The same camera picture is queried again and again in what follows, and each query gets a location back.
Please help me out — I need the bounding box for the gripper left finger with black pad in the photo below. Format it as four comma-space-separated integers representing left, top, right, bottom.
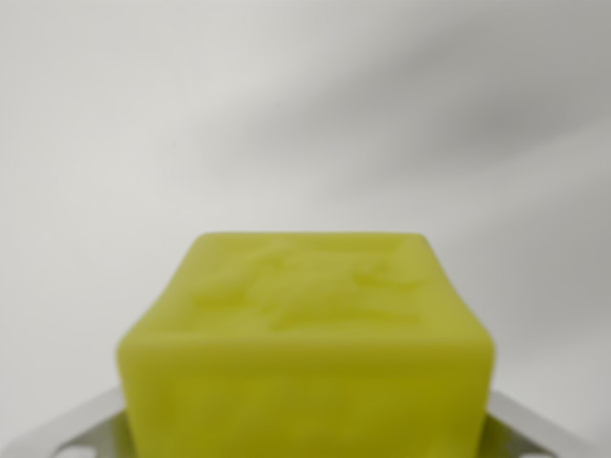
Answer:
13, 386, 140, 458

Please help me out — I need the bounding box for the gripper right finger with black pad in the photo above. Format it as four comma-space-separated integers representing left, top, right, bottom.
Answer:
475, 390, 574, 458

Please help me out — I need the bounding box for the yellow translucent cube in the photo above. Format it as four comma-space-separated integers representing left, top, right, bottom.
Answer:
116, 231, 496, 458

